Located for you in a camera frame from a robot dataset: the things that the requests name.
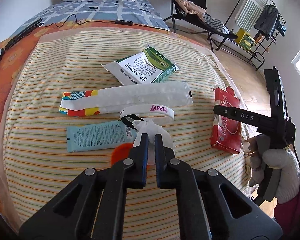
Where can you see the red cigarette box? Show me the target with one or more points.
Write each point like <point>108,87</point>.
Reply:
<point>226,135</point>

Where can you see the black drying rack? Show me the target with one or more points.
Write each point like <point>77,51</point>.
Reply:
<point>260,62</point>

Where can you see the person's right forearm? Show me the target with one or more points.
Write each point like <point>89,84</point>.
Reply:
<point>295,215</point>

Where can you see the black inline remote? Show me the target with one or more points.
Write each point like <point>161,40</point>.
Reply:
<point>123,22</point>

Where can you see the white rubber wristband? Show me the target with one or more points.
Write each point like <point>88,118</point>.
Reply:
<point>160,108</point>

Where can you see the teal hanging garment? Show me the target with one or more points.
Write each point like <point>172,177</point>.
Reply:
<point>281,27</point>

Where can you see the orange plastic cap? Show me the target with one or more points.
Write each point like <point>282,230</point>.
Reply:
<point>120,152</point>

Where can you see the black rubber wristband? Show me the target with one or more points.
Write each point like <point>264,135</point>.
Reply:
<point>126,123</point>

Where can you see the person's right hand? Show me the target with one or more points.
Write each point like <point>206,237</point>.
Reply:
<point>287,172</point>

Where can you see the striped yellow cloth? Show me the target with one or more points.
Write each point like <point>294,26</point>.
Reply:
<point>65,62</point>

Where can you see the yellow plastic crate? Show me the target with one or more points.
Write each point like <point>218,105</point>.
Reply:
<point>245,38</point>

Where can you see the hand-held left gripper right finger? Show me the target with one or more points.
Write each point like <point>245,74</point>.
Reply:
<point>158,152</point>

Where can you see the blue plaid bedsheet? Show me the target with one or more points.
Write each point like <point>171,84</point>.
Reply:
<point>102,7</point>

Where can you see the green striped towel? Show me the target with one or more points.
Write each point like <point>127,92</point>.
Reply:
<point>250,7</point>

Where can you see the light blue tube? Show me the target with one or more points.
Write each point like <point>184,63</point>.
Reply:
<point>97,136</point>

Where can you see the peach garment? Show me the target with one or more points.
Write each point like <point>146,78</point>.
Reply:
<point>187,5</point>

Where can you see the green and white milk pouch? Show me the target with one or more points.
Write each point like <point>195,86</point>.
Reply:
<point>140,67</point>

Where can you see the clear plastic bag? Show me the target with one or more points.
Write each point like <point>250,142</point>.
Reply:
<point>150,127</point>

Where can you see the dark hanging jacket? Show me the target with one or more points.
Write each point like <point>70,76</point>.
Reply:
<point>267,20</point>

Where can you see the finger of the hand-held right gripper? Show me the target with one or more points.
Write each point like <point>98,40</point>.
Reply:
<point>245,117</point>

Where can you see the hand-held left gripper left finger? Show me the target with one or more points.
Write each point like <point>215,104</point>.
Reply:
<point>144,150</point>

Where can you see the long clear plastic wrapper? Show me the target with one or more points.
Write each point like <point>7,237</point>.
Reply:
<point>140,95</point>

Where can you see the grey striped garment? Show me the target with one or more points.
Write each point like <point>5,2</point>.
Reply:
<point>215,23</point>

